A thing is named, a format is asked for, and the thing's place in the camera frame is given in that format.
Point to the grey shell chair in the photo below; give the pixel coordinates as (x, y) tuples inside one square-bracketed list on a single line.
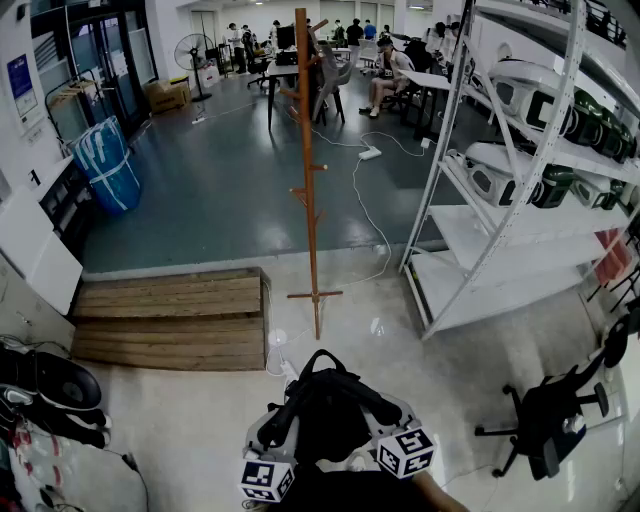
[(335, 70)]

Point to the blue wall poster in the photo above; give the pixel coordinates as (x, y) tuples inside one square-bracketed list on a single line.
[(22, 85)]

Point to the black computer monitor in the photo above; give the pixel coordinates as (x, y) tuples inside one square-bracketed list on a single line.
[(286, 36)]

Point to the green and white appliance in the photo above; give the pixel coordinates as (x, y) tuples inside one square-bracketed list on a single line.
[(612, 132), (587, 117), (600, 195), (555, 185)]

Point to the white box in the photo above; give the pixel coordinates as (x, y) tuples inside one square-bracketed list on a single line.
[(209, 76)]

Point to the person's black clothing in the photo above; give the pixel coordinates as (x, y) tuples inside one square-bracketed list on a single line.
[(350, 492)]

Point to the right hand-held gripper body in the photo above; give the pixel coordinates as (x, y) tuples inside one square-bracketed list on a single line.
[(405, 452)]

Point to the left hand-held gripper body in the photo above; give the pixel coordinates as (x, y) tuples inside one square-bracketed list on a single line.
[(260, 477)]

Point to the white appliance with black lid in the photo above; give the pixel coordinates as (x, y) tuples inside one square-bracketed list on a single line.
[(492, 170)]

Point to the black office chair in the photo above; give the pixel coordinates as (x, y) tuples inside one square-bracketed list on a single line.
[(542, 425)]

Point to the black swivel chair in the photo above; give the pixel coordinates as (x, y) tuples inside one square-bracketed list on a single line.
[(260, 65)]

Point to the white metal shelving unit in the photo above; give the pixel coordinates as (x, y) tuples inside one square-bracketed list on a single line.
[(500, 295)]

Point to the large white appliance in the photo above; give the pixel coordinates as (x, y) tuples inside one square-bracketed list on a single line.
[(525, 85)]

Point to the white power adapter block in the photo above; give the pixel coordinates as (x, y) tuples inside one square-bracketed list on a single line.
[(370, 154)]

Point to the wooden coat rack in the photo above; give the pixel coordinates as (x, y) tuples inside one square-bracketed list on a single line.
[(306, 150)]

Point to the black backpack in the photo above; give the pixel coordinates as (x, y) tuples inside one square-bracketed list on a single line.
[(330, 410)]

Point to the person's right forearm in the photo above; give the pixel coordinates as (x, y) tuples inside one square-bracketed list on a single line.
[(440, 497)]

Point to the person's white right shoe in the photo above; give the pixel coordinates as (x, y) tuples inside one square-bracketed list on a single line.
[(356, 462)]

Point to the white desk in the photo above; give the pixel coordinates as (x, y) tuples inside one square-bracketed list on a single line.
[(425, 79)]

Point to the grey table with black legs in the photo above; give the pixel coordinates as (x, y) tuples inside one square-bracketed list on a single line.
[(285, 67)]

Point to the white cabinet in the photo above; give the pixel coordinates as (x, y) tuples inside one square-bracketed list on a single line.
[(35, 250)]

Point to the white plastic bag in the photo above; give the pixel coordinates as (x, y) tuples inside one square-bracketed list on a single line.
[(75, 480)]

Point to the glass entrance door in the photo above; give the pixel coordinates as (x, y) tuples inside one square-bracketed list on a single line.
[(115, 60)]

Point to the cardboard box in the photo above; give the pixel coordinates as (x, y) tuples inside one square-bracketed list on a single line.
[(167, 97)]

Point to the wooden plank platform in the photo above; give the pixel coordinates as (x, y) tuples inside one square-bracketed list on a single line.
[(170, 320)]

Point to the black standing fan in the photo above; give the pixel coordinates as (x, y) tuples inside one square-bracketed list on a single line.
[(192, 52)]

